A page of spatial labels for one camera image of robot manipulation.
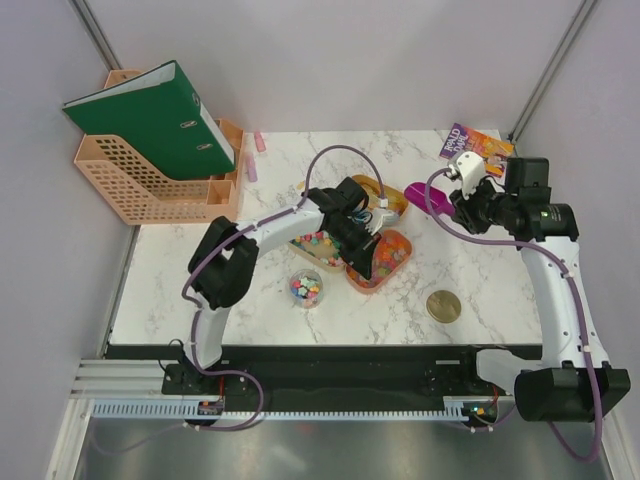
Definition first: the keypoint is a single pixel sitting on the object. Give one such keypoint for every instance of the yellow candy tray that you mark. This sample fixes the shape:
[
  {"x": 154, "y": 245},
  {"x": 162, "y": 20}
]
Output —
[{"x": 396, "y": 201}]

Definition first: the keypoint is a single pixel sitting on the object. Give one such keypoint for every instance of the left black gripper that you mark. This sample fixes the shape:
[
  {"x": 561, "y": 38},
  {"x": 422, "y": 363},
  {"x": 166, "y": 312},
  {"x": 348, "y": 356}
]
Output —
[{"x": 366, "y": 241}]

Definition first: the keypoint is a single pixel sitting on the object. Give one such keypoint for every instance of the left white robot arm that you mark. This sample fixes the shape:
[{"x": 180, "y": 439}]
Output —
[{"x": 222, "y": 267}]

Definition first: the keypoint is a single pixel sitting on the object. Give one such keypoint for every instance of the peach desk organizer box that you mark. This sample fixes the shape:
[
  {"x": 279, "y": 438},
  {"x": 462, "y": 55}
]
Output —
[{"x": 224, "y": 192}]

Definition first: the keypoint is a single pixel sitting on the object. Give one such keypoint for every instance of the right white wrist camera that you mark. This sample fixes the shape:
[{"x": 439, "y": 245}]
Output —
[{"x": 468, "y": 168}]

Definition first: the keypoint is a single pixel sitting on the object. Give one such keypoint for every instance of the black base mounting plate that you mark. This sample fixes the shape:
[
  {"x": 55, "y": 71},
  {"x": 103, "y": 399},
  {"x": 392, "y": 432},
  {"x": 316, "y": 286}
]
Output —
[{"x": 324, "y": 379}]

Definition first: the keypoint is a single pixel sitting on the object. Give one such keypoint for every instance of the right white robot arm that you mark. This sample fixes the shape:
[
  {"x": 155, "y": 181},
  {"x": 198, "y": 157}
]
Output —
[{"x": 575, "y": 381}]

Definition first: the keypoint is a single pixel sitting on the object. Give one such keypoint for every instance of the peach mesh file basket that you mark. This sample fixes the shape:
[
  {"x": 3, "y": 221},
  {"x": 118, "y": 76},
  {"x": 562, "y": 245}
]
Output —
[{"x": 137, "y": 189}]

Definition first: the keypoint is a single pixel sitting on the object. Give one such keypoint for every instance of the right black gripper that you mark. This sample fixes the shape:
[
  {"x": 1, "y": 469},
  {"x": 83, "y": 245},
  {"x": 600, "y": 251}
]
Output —
[{"x": 465, "y": 208}]

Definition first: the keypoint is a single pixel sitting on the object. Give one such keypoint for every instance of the magenta plastic scoop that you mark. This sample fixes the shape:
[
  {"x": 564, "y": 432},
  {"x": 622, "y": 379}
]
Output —
[{"x": 418, "y": 195}]

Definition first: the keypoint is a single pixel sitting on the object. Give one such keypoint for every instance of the gold jar lid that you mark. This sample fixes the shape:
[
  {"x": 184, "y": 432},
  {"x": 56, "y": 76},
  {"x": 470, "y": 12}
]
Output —
[{"x": 444, "y": 306}]

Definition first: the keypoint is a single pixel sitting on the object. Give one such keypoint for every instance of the clear glass jar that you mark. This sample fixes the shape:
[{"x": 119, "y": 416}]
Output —
[{"x": 306, "y": 287}]

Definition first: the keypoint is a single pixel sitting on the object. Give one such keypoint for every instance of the beige candy tray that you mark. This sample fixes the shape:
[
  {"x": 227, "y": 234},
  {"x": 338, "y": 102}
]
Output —
[{"x": 319, "y": 248}]

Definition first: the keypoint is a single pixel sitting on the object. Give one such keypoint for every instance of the green ring binder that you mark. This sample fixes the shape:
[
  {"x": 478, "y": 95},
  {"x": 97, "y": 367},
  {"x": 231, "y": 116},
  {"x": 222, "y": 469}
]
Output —
[{"x": 160, "y": 114}]

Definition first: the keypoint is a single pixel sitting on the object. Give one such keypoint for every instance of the pink highlighter marker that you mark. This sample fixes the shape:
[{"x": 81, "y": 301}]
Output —
[
  {"x": 251, "y": 168},
  {"x": 259, "y": 142}
]

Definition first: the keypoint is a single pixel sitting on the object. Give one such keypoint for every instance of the Roald Dahl paperback book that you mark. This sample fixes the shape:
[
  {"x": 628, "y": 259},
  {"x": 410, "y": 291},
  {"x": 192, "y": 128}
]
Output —
[{"x": 495, "y": 152}]

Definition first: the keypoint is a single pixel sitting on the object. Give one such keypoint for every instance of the pink gummy star tray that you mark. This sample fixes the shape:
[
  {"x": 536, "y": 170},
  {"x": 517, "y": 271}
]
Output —
[{"x": 392, "y": 252}]

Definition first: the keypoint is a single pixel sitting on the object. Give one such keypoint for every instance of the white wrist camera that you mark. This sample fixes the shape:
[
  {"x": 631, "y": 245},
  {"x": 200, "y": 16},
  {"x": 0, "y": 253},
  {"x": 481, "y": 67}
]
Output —
[
  {"x": 382, "y": 217},
  {"x": 468, "y": 168}
]

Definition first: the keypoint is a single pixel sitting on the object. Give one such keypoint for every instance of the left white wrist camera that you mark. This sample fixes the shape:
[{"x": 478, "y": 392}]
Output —
[{"x": 382, "y": 217}]

